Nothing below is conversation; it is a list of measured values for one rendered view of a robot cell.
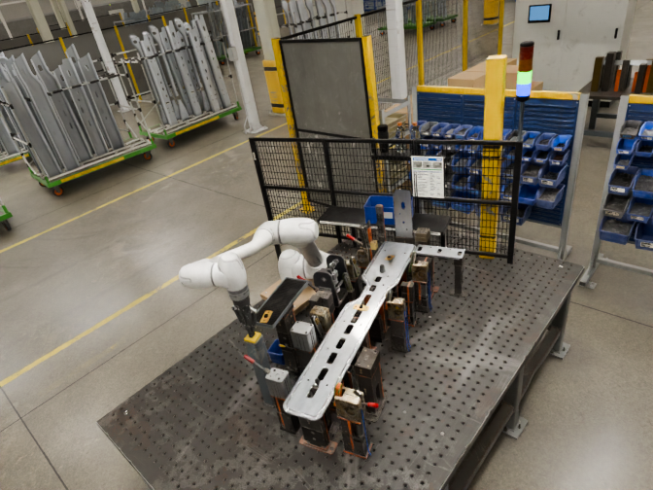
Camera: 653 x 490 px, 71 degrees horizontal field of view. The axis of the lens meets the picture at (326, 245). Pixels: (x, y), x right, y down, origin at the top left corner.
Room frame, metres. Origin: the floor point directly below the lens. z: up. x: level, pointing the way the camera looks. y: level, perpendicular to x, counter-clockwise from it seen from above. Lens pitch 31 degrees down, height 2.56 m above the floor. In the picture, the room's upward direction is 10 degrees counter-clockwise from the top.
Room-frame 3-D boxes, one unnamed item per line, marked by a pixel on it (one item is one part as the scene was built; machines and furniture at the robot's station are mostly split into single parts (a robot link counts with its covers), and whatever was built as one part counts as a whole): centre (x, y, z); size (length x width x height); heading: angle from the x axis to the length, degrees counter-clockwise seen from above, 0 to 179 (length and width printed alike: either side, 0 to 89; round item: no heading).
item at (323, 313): (1.82, 0.09, 0.89); 0.13 x 0.11 x 0.38; 60
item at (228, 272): (1.63, 0.42, 1.53); 0.13 x 0.11 x 0.16; 78
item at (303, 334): (1.68, 0.18, 0.90); 0.13 x 0.10 x 0.41; 60
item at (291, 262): (2.53, 0.25, 0.91); 0.18 x 0.16 x 0.22; 78
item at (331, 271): (2.07, 0.00, 0.94); 0.18 x 0.13 x 0.49; 150
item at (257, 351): (1.63, 0.41, 0.92); 0.08 x 0.08 x 0.44; 60
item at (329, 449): (1.34, 0.19, 0.84); 0.18 x 0.06 x 0.29; 60
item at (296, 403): (1.86, -0.12, 1.00); 1.38 x 0.22 x 0.02; 150
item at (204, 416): (1.98, -0.12, 0.68); 2.56 x 1.61 x 0.04; 133
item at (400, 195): (2.50, -0.51, 1.17); 0.12 x 0.01 x 0.34; 60
